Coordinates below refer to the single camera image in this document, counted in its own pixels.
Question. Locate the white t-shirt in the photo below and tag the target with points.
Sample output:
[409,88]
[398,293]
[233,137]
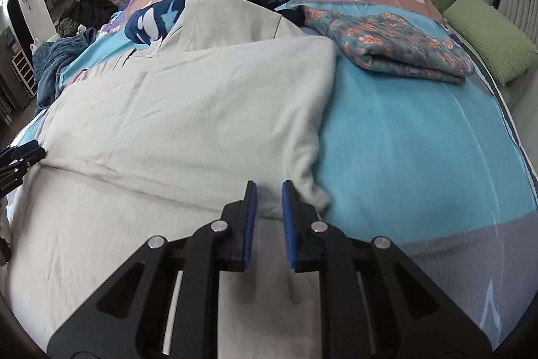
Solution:
[156,142]

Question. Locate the teal fleece blanket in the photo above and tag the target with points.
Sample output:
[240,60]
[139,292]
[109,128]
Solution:
[50,58]

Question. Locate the black clothes pile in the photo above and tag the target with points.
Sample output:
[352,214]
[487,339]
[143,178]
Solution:
[88,13]

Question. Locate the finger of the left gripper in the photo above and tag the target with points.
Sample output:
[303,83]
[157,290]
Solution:
[27,155]

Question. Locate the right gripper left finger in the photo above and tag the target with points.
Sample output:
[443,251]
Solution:
[164,300]

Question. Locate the green pillow front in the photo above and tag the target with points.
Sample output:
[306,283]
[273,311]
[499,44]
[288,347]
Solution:
[503,47]

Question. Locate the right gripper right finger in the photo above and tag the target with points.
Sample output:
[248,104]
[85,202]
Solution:
[375,302]

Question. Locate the folded floral garment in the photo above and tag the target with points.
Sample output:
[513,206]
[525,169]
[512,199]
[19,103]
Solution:
[389,44]

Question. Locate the white shoe rack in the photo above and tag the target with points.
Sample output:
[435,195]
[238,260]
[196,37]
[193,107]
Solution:
[24,73]

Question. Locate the blue grey bed cover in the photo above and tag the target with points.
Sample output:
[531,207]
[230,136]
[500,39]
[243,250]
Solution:
[439,170]

